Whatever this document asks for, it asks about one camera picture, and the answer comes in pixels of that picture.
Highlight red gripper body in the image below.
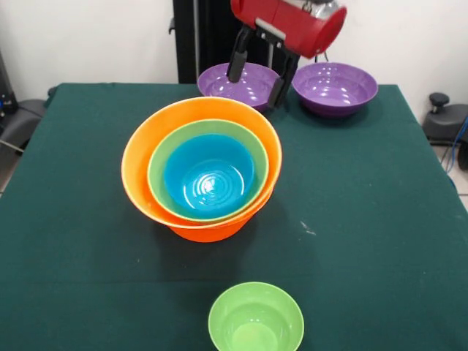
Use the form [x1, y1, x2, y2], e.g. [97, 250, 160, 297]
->
[230, 0, 348, 60]

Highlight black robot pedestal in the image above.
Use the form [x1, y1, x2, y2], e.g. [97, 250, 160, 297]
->
[168, 0, 297, 85]

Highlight blue cable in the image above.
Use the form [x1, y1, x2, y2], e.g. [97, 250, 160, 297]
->
[441, 116, 468, 173]

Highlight large orange plastic bowl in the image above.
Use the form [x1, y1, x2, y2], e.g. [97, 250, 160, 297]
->
[121, 97, 283, 224]
[166, 182, 275, 244]

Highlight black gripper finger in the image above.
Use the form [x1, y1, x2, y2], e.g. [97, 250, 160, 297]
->
[267, 53, 299, 110]
[225, 28, 254, 83]

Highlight small green plastic bowl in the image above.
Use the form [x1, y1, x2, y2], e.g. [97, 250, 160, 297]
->
[208, 281, 306, 351]

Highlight black round knob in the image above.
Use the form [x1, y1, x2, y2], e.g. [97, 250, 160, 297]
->
[429, 92, 450, 114]

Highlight dark brown rounded base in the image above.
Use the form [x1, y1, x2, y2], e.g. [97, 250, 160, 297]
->
[423, 104, 468, 144]

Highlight dark green tablecloth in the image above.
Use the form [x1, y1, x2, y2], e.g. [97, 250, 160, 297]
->
[0, 82, 468, 351]

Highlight purple plastic bowl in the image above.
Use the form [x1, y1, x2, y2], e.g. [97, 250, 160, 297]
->
[197, 61, 282, 113]
[291, 61, 379, 118]

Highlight black device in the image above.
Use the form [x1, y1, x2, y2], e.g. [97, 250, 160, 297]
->
[0, 49, 18, 117]

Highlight medium green plastic bowl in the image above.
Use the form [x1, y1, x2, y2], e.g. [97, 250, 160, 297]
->
[146, 119, 271, 222]

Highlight small blue plastic bowl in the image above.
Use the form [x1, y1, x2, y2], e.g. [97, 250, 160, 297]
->
[163, 134, 256, 216]

